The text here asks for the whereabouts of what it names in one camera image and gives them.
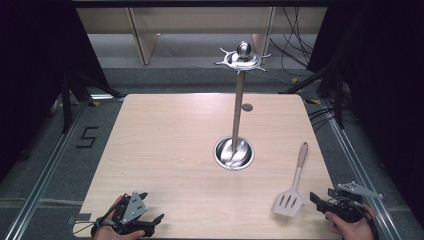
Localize aluminium floor rail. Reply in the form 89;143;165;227
2;101;88;240
319;99;405;240

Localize black tripod stand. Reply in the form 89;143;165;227
279;61;348;130
49;68;125;135

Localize person's right hand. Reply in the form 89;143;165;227
324;204;378;240

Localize right hand-held gripper cable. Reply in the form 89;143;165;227
334;196;380;240

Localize left hand-held gripper cable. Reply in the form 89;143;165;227
72;193;129;238

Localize person's left hand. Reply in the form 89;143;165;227
93;195;146;240

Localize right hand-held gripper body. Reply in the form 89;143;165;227
327;181;384;224

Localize hand-held gripper cable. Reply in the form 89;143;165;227
334;196;380;240
72;193;129;238

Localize stainless steel utensil rack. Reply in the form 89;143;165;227
213;40;272;172

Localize hanging black cables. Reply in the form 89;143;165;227
269;6;318;69

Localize grey spatula with wooden handle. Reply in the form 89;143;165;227
271;141;309;218

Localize black floor cables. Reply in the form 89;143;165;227
307;105;341;132

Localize black curtain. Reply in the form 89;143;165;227
306;0;424;221
0;0;111;183

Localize beige wooden cabinet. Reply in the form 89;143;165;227
75;6;328;67

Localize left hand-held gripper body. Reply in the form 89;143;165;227
111;190;156;236

